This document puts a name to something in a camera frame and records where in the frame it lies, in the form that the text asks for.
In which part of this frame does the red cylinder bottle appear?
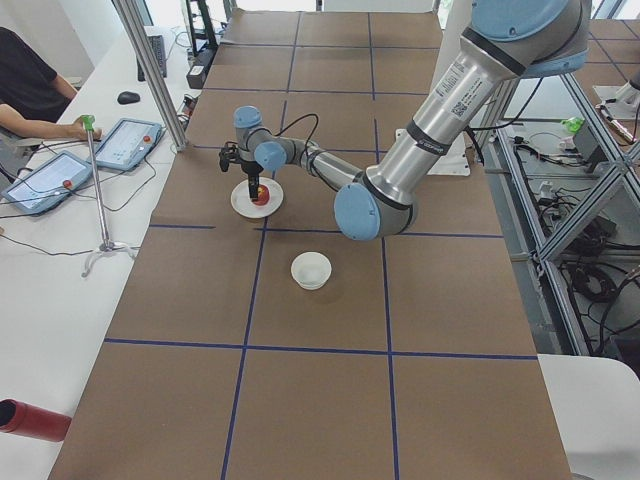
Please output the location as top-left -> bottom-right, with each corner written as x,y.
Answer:
1,399 -> 71,442

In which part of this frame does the red yellow apple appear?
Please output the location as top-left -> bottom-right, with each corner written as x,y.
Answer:
251,185 -> 270,206

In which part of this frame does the black computer mouse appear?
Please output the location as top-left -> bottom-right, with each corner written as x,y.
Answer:
117,91 -> 141,105

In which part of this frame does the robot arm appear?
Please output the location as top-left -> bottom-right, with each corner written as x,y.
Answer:
219,1 -> 591,241

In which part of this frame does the white plastic bowl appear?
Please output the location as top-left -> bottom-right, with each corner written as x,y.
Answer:
290,251 -> 332,290

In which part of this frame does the teach pendant tablet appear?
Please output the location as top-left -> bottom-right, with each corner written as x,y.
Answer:
95,118 -> 163,172
1,151 -> 92,215

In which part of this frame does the green tipped metal stand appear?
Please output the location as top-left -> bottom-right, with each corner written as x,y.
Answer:
80,115 -> 137,278

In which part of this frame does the black keyboard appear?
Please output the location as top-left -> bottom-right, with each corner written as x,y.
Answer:
136,33 -> 168,83

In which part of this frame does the white round plate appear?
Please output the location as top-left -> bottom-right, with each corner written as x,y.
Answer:
230,177 -> 284,219

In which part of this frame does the aluminium frame post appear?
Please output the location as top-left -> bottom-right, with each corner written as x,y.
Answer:
114,0 -> 187,152

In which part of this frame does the near teach pendant tablet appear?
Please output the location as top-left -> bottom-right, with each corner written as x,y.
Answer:
1,151 -> 92,215

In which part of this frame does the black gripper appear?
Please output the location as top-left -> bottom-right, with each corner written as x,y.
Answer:
241,155 -> 261,201

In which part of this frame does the far teach pendant tablet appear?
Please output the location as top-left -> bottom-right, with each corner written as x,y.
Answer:
95,118 -> 163,172

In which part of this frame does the seated person black shirt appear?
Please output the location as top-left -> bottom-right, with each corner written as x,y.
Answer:
1,27 -> 87,140

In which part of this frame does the black camera cable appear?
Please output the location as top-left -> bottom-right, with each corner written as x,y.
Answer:
272,113 -> 321,181

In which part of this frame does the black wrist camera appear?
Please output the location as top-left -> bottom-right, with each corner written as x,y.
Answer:
219,141 -> 242,172

